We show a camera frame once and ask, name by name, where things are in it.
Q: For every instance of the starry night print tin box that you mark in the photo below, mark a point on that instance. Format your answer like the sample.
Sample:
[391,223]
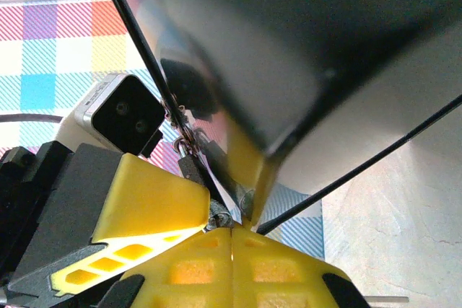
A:
[325,34]

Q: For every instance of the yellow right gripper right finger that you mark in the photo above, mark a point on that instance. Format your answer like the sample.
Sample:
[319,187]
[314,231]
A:
[281,275]

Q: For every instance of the small metal key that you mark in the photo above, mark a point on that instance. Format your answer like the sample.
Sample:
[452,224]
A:
[220,219]

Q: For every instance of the small dark padlock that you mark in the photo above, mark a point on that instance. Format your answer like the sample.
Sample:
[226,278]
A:
[191,169]

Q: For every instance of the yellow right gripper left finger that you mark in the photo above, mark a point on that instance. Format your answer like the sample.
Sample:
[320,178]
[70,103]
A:
[195,272]

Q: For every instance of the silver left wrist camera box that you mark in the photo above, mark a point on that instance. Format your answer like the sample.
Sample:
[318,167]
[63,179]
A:
[122,117]

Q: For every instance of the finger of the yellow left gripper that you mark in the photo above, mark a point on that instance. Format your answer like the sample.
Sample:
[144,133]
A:
[151,200]
[249,171]

